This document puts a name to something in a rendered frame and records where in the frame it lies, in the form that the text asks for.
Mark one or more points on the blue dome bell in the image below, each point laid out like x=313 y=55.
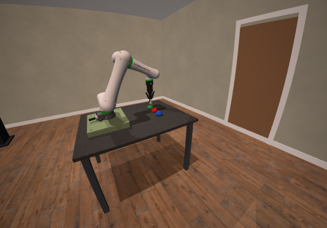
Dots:
x=158 y=113

